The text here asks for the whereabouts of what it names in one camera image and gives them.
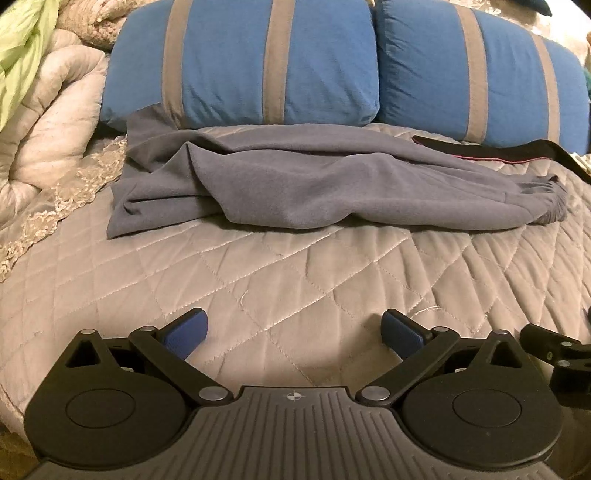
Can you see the light green blanket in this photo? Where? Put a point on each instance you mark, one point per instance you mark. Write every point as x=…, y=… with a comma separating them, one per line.
x=18, y=46

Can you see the grey blanket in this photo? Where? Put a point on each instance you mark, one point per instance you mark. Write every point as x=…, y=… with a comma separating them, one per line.
x=300, y=184

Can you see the white quilted comforter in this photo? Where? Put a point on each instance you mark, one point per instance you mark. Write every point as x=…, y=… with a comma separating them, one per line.
x=46, y=115

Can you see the blue pillow with grey stripes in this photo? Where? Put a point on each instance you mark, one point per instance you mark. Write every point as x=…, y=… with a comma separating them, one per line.
x=415, y=64
x=221, y=60

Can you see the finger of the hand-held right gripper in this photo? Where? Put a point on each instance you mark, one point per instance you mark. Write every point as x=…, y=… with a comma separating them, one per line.
x=549, y=344

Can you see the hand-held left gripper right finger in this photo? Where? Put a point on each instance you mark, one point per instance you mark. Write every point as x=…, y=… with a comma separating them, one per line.
x=401, y=334

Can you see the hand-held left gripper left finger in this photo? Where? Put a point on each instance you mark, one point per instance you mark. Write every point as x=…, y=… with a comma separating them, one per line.
x=184, y=334

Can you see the grey quilted bedspread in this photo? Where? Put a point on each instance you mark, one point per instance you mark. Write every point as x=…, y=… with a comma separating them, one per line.
x=277, y=277

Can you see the beige fluffy blanket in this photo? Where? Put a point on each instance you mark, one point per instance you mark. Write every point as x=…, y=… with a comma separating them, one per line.
x=92, y=23

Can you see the dark blue cushion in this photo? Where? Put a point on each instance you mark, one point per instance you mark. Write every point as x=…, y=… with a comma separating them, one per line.
x=545, y=7

